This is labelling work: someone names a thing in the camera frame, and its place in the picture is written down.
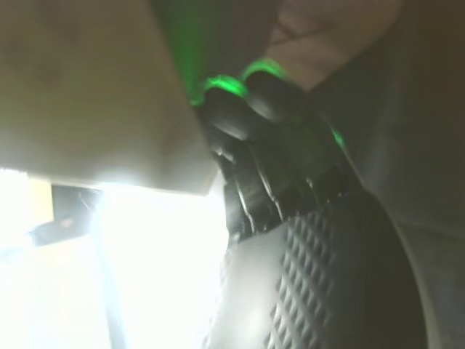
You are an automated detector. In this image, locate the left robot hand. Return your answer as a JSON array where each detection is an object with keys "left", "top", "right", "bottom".
[{"left": 190, "top": 60, "right": 437, "bottom": 349}]

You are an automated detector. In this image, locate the beige panel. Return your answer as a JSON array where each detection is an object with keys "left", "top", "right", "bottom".
[{"left": 0, "top": 0, "right": 217, "bottom": 197}]

